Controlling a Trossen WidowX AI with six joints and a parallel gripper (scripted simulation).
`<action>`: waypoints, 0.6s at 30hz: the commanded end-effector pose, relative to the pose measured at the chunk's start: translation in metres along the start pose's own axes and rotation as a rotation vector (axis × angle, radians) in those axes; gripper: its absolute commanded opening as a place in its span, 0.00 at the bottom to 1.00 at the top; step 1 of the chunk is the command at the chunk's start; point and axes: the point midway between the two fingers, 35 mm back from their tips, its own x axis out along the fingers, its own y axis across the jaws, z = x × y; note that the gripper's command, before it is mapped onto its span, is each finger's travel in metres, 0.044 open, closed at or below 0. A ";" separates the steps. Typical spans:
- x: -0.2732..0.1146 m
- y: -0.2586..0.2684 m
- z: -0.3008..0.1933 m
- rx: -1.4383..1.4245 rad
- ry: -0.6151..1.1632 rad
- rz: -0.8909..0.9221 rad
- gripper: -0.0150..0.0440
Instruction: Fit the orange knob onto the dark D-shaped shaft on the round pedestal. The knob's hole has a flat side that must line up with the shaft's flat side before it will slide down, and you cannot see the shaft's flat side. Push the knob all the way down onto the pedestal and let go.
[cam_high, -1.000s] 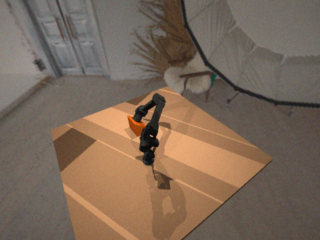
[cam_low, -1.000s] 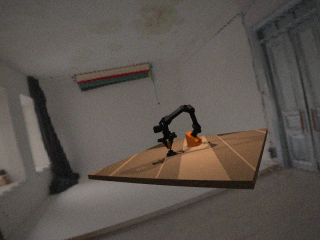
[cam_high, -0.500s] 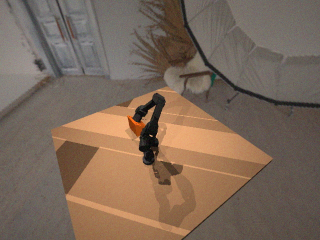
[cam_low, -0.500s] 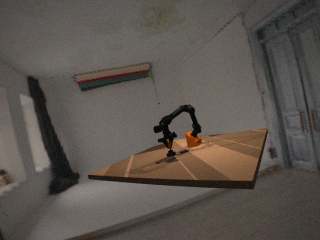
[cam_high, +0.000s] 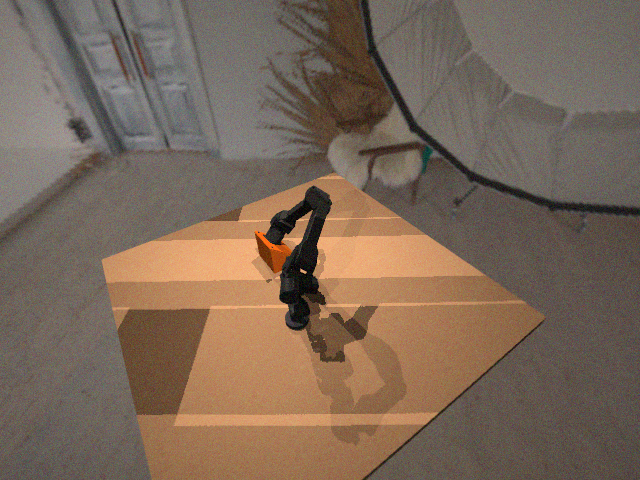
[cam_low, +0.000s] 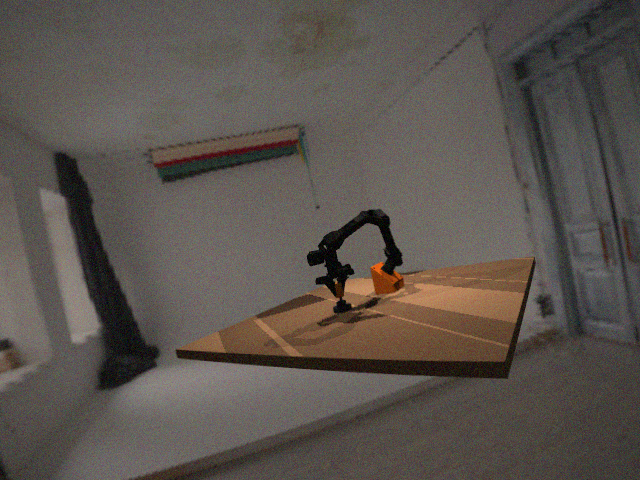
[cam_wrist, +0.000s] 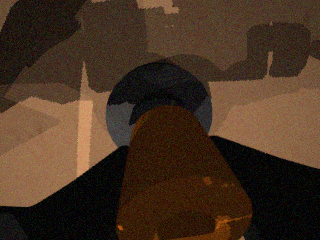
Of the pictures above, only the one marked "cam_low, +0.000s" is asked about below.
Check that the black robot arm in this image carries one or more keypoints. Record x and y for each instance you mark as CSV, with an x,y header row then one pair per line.
x,y
335,239

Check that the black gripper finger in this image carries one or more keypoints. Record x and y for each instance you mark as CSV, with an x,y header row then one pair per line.
x,y
342,281
331,287

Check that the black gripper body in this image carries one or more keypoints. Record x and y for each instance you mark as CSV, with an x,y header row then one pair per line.
x,y
329,278

